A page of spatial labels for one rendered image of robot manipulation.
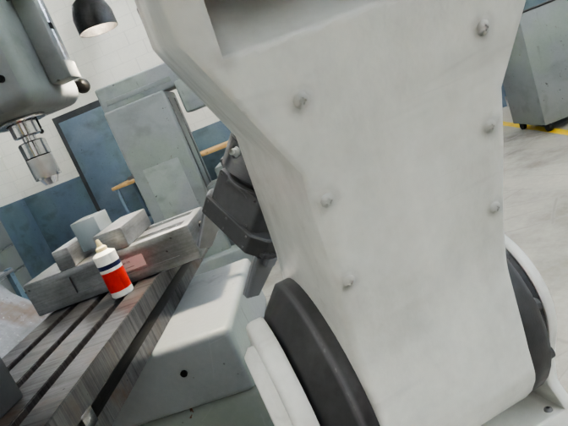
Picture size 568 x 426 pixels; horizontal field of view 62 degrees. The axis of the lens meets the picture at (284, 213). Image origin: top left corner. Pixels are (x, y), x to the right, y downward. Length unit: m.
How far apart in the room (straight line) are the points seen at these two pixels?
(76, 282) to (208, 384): 0.34
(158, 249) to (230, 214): 0.39
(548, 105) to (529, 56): 0.48
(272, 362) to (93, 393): 0.41
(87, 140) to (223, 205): 7.46
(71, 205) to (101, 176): 0.74
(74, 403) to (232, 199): 0.30
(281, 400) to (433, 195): 0.15
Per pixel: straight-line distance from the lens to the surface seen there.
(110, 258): 0.88
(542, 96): 4.98
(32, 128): 0.95
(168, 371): 0.83
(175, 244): 0.91
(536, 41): 4.95
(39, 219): 8.66
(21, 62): 0.88
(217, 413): 0.87
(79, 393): 0.64
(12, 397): 0.69
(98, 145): 7.93
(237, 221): 0.54
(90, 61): 7.97
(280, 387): 0.29
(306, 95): 0.19
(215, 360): 0.80
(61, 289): 1.01
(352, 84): 0.20
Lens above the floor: 1.18
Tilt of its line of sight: 13 degrees down
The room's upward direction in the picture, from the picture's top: 22 degrees counter-clockwise
